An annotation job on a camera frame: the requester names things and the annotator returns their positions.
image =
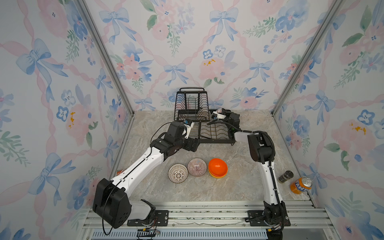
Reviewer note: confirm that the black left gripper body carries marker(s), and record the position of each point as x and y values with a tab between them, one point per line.
187	143

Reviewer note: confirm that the aluminium frame post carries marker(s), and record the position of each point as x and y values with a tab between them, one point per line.
95	34
329	17

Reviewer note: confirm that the black wire dish rack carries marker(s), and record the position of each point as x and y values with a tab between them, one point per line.
193	103

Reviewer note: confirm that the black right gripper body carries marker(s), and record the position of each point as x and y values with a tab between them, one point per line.
228	116

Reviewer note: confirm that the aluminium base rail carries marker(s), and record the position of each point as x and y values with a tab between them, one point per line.
216	221

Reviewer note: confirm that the aluminium frame post left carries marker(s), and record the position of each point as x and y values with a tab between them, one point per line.
95	34

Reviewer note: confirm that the yellow plastic bowl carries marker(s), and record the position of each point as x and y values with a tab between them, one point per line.
217	177

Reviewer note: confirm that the white lattice patterned bowl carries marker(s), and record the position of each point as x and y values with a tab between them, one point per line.
178	173

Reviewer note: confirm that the orange plastic bowl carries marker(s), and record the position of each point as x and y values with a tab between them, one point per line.
218	167

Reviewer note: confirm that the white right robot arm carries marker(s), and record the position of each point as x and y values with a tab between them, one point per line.
262	151

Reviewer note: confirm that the pink striped patterned bowl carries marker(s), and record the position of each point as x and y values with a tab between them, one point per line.
197	167

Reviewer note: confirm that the aluminium frame post right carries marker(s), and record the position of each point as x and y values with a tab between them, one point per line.
329	17

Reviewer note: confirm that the dark spice jar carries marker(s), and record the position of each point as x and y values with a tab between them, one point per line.
287	175

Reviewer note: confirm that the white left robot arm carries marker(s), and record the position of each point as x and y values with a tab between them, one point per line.
112	202

